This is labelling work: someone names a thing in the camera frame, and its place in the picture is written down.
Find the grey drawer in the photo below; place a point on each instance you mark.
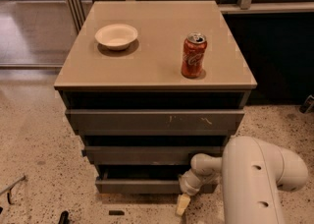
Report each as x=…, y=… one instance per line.
x=146, y=155
x=98, y=122
x=139, y=179

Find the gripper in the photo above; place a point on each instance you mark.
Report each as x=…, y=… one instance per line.
x=188, y=186

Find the small black floor block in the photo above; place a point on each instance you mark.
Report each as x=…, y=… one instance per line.
x=116, y=213

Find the black object bottom edge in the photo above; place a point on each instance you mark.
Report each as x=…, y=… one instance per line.
x=64, y=218

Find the grey middle drawer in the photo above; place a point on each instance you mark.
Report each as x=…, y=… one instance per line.
x=146, y=155

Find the red soda can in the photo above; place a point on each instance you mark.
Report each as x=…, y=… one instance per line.
x=194, y=48

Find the grey top drawer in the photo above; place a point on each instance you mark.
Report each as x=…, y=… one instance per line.
x=98, y=122

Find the metal rod tool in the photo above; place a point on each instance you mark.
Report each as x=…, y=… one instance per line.
x=7, y=191

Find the grey bottom drawer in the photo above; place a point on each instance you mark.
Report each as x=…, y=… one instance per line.
x=139, y=179

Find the dark object right edge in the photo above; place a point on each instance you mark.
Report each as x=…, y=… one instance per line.
x=307, y=105

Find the white paper bowl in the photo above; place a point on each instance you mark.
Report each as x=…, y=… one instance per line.
x=117, y=36

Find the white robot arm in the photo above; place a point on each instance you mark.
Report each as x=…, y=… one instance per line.
x=253, y=172

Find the grey drawer cabinet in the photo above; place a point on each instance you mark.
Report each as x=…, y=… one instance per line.
x=147, y=75

